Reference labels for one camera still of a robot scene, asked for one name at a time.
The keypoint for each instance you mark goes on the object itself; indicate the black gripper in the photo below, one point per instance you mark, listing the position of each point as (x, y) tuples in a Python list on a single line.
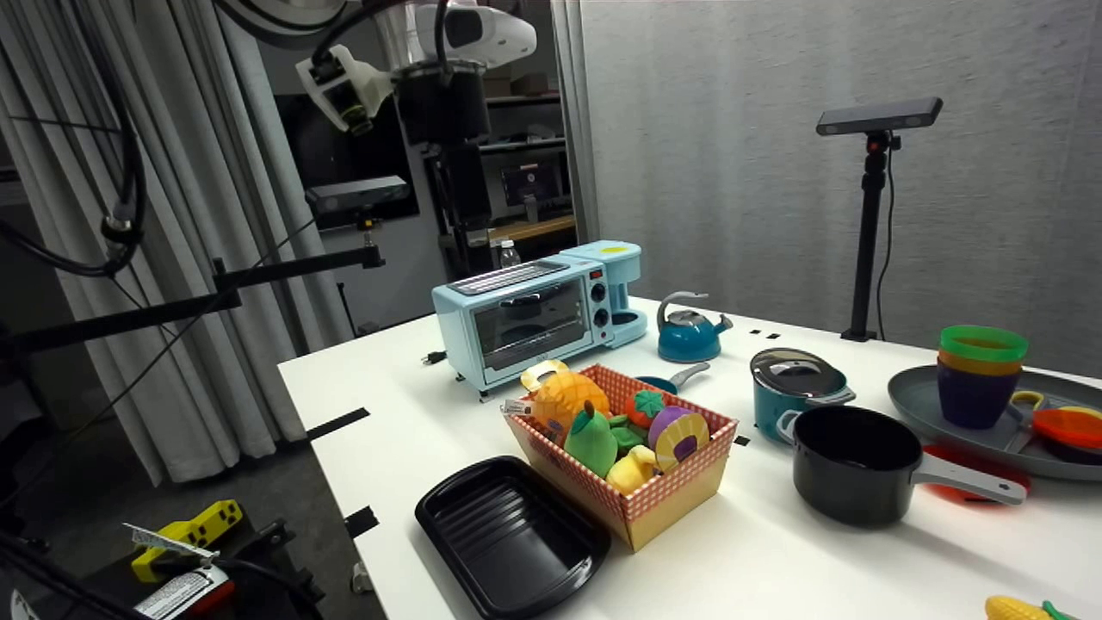
[(440, 105)]

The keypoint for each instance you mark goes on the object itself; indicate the glass pot lid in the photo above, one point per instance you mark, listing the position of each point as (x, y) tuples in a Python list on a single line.
[(796, 373)]

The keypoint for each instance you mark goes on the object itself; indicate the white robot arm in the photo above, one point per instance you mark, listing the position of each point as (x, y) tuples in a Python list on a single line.
[(484, 34)]

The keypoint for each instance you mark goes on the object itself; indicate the blue toy pot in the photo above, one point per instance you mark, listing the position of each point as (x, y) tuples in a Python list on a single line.
[(775, 413)]

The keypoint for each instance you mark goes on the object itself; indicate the background shelf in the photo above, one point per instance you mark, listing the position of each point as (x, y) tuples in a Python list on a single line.
[(527, 182)]

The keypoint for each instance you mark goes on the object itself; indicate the light blue toaster oven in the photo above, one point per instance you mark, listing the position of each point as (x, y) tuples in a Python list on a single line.
[(538, 328)]

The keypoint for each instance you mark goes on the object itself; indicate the black metal boom bar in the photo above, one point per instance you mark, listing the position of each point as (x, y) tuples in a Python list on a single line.
[(288, 270), (114, 321)]

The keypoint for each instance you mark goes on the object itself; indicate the orange plush fruit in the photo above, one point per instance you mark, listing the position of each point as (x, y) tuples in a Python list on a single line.
[(568, 402)]

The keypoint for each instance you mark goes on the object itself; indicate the grey backdrop curtain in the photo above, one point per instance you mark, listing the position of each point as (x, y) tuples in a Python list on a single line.
[(711, 174)]

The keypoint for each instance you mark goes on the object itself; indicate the black tape patch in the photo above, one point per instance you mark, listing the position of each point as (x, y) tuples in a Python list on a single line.
[(337, 423)]

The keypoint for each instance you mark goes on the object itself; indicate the small blue cup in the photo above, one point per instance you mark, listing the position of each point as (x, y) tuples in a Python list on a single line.
[(690, 340)]

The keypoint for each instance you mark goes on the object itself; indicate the blue toy frying pan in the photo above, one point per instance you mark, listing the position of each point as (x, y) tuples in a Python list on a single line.
[(659, 382)]

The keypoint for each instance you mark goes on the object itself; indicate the green toy fruit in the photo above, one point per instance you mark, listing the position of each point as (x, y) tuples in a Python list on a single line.
[(589, 442)]

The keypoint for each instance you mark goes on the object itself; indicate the red orange toy carrot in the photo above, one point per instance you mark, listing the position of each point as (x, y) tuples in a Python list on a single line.
[(640, 413)]

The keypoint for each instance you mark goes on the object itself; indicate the white curtain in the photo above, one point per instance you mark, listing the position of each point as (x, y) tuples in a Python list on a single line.
[(207, 380)]

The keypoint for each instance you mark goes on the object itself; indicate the yellow toy fruit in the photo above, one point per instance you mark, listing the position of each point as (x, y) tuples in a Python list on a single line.
[(632, 470)]

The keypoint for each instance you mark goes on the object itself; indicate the purple toy slice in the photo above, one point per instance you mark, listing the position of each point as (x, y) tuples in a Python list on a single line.
[(677, 442)]

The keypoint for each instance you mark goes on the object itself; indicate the black rectangular tray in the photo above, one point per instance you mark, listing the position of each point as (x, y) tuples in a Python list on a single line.
[(502, 538)]

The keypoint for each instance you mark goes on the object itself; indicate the red checkered cardboard basket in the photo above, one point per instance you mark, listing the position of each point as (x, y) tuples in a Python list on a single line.
[(667, 504)]

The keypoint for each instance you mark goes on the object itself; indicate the black tripod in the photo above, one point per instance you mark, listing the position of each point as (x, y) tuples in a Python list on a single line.
[(869, 229)]

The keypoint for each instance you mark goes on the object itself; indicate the yellow black dotted tool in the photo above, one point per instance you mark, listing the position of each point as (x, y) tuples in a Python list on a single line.
[(207, 522)]

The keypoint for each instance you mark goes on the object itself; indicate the black saucepan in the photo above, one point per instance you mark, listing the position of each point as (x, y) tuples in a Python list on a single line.
[(855, 470)]

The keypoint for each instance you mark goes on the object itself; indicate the white red device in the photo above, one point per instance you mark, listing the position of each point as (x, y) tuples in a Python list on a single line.
[(184, 591)]

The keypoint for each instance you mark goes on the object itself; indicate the grey oval plate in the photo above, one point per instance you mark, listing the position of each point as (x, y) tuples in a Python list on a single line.
[(917, 402)]

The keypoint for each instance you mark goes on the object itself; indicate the green toy cup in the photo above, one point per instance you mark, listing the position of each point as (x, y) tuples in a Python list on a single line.
[(982, 342)]

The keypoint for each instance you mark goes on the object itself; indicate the orange toy cup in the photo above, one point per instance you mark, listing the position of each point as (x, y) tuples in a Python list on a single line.
[(975, 371)]

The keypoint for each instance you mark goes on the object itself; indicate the purple toy cup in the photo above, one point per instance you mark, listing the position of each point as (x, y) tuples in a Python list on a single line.
[(972, 402)]

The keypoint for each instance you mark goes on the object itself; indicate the red flat toy plate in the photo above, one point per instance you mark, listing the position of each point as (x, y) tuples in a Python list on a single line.
[(958, 495)]

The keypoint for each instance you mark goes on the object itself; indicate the small tan toy piece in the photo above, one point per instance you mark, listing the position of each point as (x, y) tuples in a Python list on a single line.
[(1026, 402)]

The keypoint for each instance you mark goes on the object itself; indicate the orange red toy dish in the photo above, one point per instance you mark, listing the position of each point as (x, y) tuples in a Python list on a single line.
[(1067, 428)]

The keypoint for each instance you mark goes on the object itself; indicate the green and yellow toy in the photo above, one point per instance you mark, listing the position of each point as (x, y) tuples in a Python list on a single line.
[(1018, 608)]

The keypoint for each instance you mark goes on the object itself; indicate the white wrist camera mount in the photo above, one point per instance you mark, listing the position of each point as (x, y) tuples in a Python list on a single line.
[(344, 89)]

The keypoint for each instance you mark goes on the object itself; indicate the black stereo camera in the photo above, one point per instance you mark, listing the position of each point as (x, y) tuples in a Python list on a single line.
[(878, 116)]

